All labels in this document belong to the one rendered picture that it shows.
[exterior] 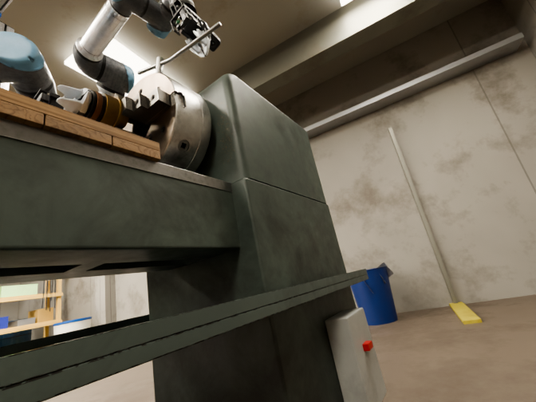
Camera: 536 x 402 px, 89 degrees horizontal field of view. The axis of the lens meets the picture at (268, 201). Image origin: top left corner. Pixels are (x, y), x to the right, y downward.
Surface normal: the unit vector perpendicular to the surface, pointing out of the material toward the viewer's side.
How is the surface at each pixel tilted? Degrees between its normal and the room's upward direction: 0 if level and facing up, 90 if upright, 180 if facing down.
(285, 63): 90
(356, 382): 90
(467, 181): 90
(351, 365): 90
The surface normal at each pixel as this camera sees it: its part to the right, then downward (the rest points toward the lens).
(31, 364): 0.81, -0.32
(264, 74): -0.46, -0.18
